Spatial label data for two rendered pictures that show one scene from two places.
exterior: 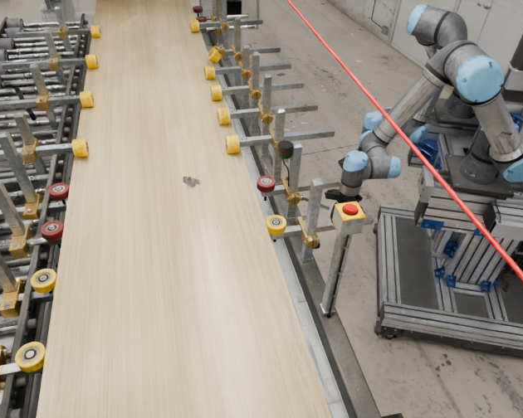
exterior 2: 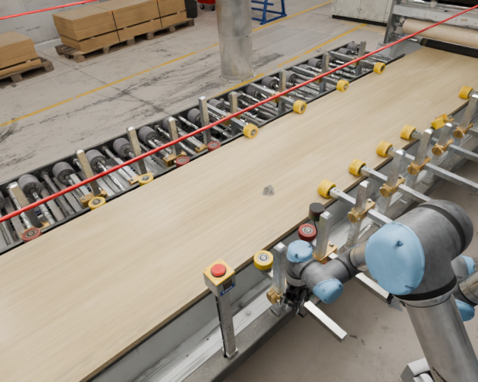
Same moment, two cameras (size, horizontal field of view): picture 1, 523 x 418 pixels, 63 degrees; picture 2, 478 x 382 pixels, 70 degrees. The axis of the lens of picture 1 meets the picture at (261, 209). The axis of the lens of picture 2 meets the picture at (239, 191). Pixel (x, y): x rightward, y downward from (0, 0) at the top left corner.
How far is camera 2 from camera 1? 1.13 m
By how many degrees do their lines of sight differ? 49
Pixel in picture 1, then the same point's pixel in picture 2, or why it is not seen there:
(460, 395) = not seen: outside the picture
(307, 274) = (260, 320)
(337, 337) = (206, 372)
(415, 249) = not seen: outside the picture
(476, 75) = (377, 245)
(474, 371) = not seen: outside the picture
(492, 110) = (415, 320)
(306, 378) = (117, 342)
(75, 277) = (152, 189)
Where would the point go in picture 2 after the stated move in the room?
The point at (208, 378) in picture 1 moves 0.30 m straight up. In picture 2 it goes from (102, 283) to (75, 233)
